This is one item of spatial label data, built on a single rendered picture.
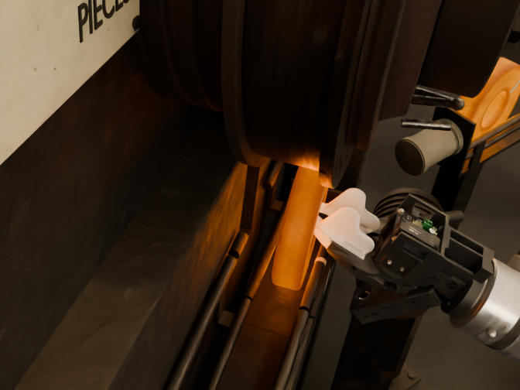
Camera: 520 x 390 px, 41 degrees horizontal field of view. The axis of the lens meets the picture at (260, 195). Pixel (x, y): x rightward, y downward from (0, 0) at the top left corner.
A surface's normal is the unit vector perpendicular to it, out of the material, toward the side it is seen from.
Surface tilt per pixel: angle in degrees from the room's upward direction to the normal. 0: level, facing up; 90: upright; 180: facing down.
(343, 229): 89
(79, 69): 90
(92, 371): 0
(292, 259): 82
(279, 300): 0
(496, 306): 57
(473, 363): 0
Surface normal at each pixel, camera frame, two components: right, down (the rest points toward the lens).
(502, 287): 0.24, -0.34
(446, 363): 0.11, -0.76
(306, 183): 0.04, -0.55
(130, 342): 0.47, -0.60
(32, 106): 0.95, 0.27
